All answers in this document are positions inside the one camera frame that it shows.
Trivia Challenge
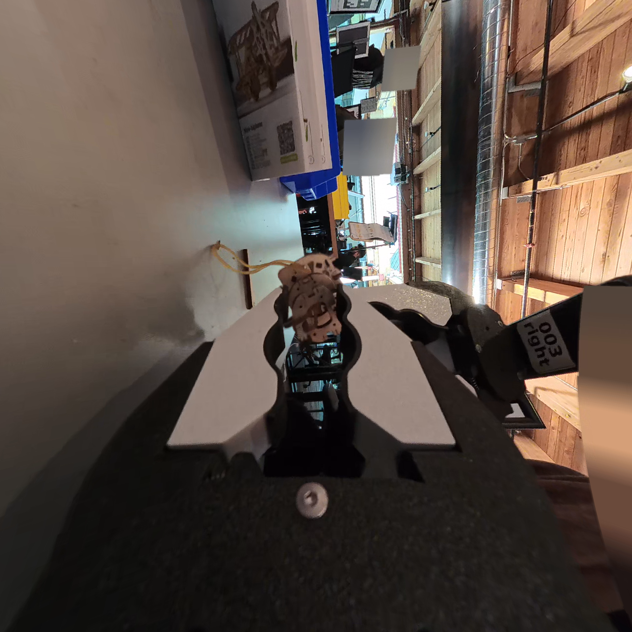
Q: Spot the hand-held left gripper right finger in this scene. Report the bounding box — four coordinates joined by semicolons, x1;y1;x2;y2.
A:
339;288;458;452

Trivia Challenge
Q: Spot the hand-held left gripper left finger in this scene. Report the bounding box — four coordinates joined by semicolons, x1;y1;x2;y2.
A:
166;289;291;461

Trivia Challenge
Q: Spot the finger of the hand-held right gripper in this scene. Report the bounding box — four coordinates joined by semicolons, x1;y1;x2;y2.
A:
369;284;453;328

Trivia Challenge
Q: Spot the wooden gear model part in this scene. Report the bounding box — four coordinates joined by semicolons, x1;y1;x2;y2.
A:
276;254;344;344

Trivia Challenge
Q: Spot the yellow rubber band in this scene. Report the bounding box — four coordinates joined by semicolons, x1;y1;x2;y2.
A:
211;241;298;275

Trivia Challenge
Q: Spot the model kit cardboard box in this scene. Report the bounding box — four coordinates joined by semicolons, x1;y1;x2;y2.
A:
212;0;333;182

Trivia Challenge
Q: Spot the wooden cutout sheet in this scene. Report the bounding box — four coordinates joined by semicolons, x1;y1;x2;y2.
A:
348;221;392;244

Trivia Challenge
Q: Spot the framed marker poster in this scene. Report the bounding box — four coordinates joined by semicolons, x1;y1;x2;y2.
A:
501;392;547;430

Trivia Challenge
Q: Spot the pale wooden strip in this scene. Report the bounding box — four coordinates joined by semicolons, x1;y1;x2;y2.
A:
241;249;255;310

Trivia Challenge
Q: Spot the yellow plastic bin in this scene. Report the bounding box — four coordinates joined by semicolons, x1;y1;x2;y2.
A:
331;171;351;221

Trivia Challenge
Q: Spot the black conduit pipe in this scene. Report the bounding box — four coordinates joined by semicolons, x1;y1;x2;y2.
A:
521;0;555;307

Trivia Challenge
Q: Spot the blue plastic bin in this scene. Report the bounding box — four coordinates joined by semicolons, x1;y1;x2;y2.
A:
279;0;343;201

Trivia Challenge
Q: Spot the silver ventilation duct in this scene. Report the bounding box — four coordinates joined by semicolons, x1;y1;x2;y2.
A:
441;0;484;297
472;0;510;303

